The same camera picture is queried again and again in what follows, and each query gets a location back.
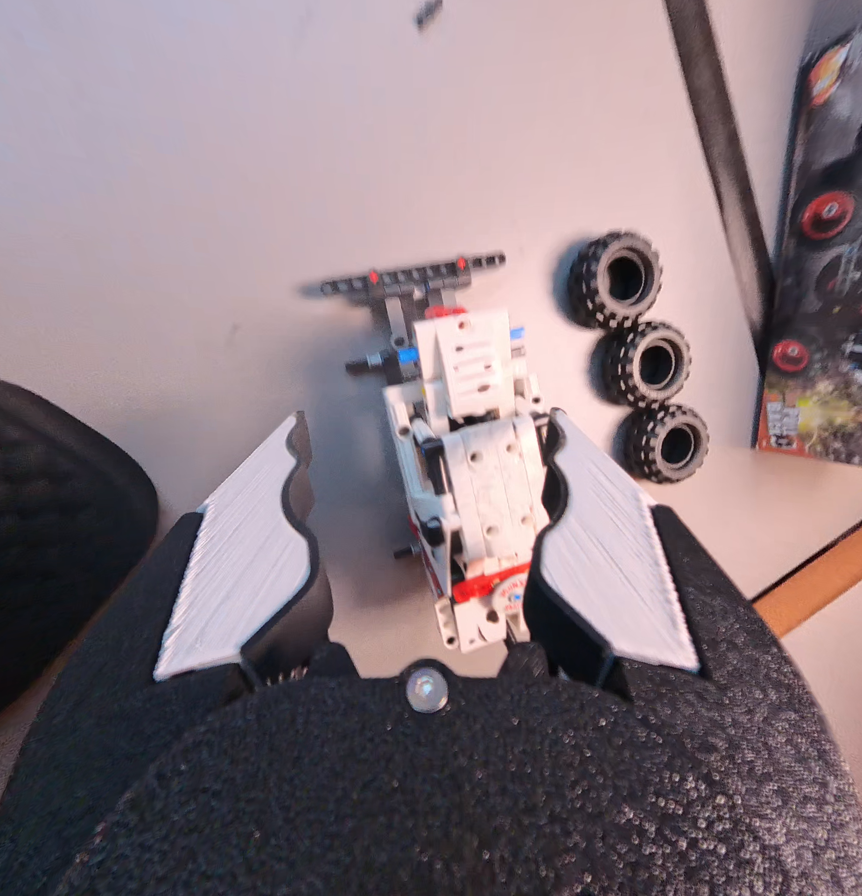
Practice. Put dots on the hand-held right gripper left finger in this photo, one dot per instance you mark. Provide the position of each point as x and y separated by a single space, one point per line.
228 574

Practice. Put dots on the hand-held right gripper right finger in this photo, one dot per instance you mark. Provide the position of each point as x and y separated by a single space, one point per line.
613 574

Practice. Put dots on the white lego truck model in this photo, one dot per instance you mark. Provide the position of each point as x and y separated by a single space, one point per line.
473 448

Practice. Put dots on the lego set box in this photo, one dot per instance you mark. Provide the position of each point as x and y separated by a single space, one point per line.
823 245

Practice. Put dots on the short black lego pin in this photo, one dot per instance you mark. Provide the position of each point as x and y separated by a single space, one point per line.
427 12

